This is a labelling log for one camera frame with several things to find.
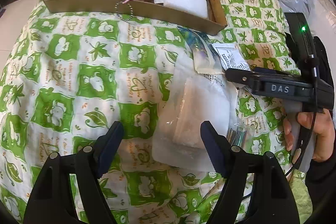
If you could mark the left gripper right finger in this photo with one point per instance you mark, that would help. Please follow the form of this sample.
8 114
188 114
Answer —
272 200

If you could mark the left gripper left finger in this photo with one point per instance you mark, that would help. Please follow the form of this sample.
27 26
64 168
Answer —
51 199

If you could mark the white printed sachet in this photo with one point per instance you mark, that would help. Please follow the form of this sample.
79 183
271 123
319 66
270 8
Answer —
230 56

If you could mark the blue printed sachet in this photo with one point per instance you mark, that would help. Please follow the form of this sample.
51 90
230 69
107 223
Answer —
206 60

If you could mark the clear bag green ties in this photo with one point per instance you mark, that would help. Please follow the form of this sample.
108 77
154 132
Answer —
240 135

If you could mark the person's right hand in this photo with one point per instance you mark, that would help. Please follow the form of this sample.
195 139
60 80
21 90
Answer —
325 136

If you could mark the shallow cardboard tray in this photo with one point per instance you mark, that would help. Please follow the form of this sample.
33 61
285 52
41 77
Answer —
127 10

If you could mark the clear bag white pads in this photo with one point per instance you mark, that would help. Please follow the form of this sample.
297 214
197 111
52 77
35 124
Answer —
194 98

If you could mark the green patterned quilt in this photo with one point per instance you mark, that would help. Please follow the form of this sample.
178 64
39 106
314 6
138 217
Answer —
70 75

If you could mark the black camera with green light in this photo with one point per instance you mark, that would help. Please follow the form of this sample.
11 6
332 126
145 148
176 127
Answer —
301 44

